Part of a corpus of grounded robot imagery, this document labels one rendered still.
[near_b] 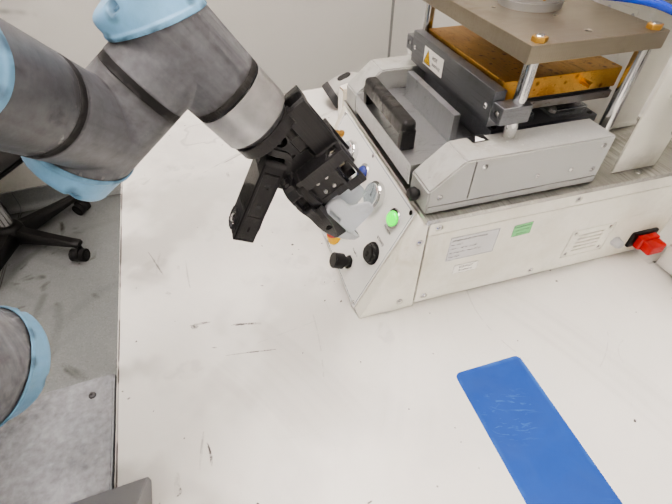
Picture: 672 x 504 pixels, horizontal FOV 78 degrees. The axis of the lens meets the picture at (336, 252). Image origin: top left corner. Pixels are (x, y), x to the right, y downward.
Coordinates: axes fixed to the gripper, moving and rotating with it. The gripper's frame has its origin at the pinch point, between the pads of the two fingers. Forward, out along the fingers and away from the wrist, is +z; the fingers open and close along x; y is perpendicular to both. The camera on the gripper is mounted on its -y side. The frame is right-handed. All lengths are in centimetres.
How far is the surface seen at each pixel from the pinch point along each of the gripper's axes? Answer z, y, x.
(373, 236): 5.3, 1.9, 1.8
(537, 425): 20.3, 6.5, -26.0
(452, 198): 1.4, 13.7, -4.1
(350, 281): 9.6, -5.5, 0.8
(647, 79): 18, 47, 8
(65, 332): 25, -120, 68
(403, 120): -5.4, 14.3, 5.4
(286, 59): 41, -6, 162
